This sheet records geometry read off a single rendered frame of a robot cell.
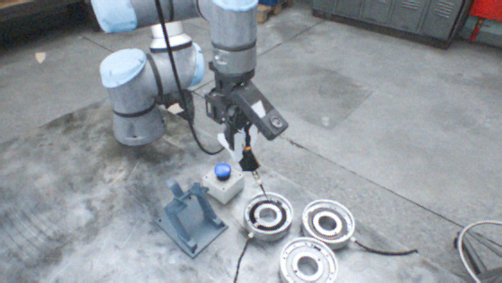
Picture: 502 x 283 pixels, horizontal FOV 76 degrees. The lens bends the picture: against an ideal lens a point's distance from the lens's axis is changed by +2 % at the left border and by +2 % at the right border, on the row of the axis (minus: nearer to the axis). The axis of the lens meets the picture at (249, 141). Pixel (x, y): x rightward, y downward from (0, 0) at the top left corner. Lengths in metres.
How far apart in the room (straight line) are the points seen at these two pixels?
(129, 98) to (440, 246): 1.56
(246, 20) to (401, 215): 1.56
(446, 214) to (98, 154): 1.71
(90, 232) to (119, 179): 0.15
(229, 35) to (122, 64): 0.41
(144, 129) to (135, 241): 0.33
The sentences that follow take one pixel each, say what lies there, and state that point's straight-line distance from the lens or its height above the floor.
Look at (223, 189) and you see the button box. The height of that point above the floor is 0.85.
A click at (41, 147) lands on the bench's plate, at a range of 1.06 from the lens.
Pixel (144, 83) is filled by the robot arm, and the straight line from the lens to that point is 0.87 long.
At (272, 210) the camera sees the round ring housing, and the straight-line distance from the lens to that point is 0.71.
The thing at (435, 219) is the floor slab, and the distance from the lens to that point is 1.97.
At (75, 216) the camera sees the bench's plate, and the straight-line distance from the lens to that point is 0.83.
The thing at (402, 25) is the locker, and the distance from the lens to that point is 3.90.
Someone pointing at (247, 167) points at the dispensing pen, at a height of 0.91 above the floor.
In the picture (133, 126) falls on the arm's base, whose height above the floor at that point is 0.85.
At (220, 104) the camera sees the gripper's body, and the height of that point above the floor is 1.07.
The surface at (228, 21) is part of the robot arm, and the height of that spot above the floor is 1.22.
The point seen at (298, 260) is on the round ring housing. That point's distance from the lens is 0.65.
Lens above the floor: 1.39
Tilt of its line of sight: 40 degrees down
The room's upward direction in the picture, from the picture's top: straight up
